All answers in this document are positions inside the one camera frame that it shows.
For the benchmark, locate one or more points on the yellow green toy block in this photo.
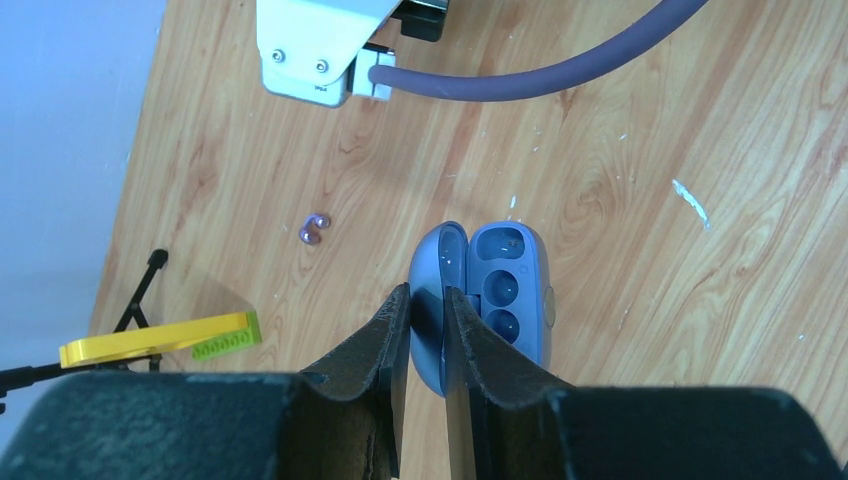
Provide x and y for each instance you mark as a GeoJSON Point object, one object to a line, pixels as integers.
{"type": "Point", "coordinates": [206, 338]}

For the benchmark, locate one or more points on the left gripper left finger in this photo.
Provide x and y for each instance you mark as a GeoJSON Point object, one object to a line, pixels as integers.
{"type": "Point", "coordinates": [339, 418]}

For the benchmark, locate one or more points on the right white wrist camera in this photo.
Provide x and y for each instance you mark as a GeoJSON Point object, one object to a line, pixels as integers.
{"type": "Point", "coordinates": [320, 51]}

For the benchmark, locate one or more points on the lavender oval charging case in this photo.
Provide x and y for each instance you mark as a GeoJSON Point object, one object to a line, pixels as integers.
{"type": "Point", "coordinates": [504, 271]}

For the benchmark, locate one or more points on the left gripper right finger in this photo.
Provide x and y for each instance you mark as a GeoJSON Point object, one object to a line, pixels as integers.
{"type": "Point", "coordinates": [508, 418]}

